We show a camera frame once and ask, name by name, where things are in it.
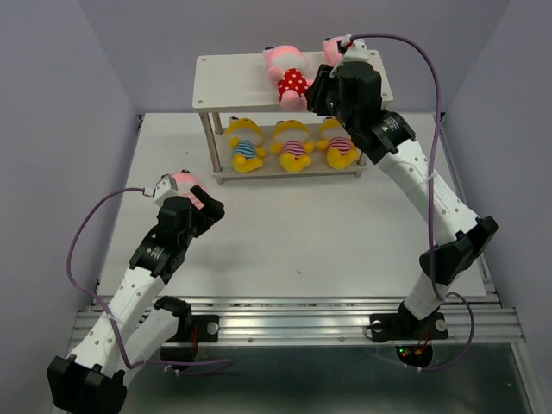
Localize pink toy orange stripes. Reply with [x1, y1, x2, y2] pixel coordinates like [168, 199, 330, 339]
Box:
[323, 34, 351, 67]

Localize pink toy red polka-dot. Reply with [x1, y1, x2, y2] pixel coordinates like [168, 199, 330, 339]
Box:
[262, 45, 312, 111]

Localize yellow toy pink stripes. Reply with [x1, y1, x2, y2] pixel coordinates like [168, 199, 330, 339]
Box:
[271, 120, 314, 173]
[316, 117, 359, 170]

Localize yellow toy blue stripes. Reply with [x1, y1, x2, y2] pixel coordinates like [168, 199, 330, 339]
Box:
[225, 116, 267, 173]

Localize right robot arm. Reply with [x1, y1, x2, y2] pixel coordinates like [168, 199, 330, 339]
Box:
[306, 61, 498, 336]

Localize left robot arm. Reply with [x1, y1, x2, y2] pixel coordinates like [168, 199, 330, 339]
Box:
[47, 176, 224, 413]

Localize white two-tier shelf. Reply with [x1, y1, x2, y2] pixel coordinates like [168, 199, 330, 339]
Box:
[191, 49, 395, 186]

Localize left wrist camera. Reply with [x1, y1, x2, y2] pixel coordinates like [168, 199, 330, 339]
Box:
[153, 175, 179, 207]

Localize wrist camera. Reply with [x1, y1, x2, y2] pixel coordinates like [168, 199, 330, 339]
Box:
[153, 175, 179, 207]
[338, 36, 370, 65]

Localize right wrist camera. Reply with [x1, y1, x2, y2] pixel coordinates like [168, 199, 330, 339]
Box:
[338, 36, 370, 65]

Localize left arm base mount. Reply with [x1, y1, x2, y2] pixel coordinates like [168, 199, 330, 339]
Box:
[154, 296, 220, 362]

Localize aluminium rail frame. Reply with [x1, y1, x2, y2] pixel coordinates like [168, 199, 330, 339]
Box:
[71, 295, 527, 348]

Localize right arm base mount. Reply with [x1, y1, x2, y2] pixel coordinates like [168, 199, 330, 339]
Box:
[364, 312, 449, 370]

